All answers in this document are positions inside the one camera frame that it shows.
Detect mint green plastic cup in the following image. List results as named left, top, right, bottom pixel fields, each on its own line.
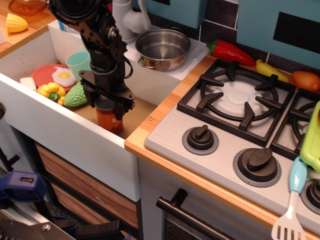
left=65, top=51, right=91, bottom=82

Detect green toy bitter melon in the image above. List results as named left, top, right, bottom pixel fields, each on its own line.
left=64, top=82, right=88, bottom=107

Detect grey toy stove top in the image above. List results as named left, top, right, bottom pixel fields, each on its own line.
left=144, top=58, right=320, bottom=230

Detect blue white toy spatula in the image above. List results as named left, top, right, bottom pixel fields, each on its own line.
left=271, top=156, right=308, bottom=240

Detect black oven door handle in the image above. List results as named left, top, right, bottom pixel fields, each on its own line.
left=156, top=188, right=234, bottom=240

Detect yellow toy bell pepper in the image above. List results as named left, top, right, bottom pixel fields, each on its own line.
left=36, top=82, right=66, bottom=106

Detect red toy chili pepper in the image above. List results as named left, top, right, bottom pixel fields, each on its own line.
left=206, top=39, right=256, bottom=66

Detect red plastic plate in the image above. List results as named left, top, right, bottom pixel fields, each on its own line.
left=32, top=64, right=77, bottom=92

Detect black stove knob left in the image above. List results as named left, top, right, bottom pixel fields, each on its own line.
left=182, top=124, right=219, bottom=156

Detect orange toy vegetable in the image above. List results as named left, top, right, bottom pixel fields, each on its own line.
left=292, top=70, right=320, bottom=93

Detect blue clamp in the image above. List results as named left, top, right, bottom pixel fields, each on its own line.
left=0, top=170, right=47, bottom=203

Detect toy milk carton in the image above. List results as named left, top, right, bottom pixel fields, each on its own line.
left=58, top=20, right=79, bottom=34

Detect black stove knob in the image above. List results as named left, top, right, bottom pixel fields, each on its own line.
left=233, top=148, right=282, bottom=188
left=182, top=124, right=219, bottom=156
left=300, top=179, right=320, bottom=215

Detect yellow toy corn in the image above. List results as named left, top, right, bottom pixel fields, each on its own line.
left=6, top=13, right=29, bottom=33

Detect stainless steel pot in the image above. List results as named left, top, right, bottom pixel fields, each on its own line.
left=135, top=29, right=191, bottom=72

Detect orange transparent bowl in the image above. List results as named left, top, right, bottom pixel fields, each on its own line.
left=8, top=0, right=48, bottom=16

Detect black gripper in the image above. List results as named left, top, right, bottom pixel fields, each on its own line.
left=79, top=66, right=135, bottom=121

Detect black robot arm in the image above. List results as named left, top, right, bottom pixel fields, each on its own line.
left=47, top=0, right=135, bottom=121

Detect white toy sink basin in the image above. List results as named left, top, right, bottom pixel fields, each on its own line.
left=0, top=21, right=208, bottom=202

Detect black stove knob right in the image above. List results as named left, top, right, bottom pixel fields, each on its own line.
left=300, top=179, right=320, bottom=215

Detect orange toy beans can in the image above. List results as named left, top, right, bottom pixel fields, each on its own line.
left=94, top=95, right=124, bottom=135

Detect green plastic container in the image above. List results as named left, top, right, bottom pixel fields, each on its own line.
left=300, top=101, right=320, bottom=173

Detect wooden drawer front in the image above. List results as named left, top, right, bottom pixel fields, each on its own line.
left=35, top=143, right=139, bottom=232

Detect black stove grate left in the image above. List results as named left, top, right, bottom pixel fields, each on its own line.
left=177, top=59, right=295, bottom=147

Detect toy fried egg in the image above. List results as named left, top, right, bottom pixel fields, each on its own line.
left=51, top=68, right=76, bottom=87

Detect black stove knob middle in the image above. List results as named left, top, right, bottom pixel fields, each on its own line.
left=233, top=148, right=282, bottom=188

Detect white toy block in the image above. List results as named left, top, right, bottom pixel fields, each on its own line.
left=19, top=77, right=37, bottom=92

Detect grey toy faucet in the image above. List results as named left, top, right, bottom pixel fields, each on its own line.
left=112, top=0, right=151, bottom=44

